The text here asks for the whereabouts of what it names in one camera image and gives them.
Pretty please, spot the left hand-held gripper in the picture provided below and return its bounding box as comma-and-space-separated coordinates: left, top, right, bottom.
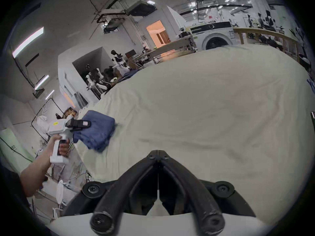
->
47, 118, 92, 164

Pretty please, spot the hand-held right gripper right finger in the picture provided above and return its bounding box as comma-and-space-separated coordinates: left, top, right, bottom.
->
157, 150, 256, 236

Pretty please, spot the white humanoid robot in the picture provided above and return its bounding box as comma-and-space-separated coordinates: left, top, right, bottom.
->
110, 49, 133, 74
85, 68, 109, 96

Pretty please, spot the person's left hand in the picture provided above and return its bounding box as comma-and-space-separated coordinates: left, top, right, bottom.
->
50, 135, 70, 157

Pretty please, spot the wooden table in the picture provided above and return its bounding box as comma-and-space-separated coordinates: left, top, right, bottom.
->
147, 37, 198, 64

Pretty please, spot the white washing machine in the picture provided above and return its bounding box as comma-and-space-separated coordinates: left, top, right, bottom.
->
190, 21, 235, 51

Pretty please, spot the bed with beige sheet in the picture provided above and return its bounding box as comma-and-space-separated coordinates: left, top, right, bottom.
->
76, 44, 315, 227

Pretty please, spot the dark blue shirt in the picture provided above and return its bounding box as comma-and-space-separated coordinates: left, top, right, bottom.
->
73, 110, 116, 153

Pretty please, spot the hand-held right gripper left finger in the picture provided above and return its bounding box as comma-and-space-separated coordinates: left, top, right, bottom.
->
63, 150, 158, 236

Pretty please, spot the person's left forearm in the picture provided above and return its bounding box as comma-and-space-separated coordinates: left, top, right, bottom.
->
20, 142, 57, 197

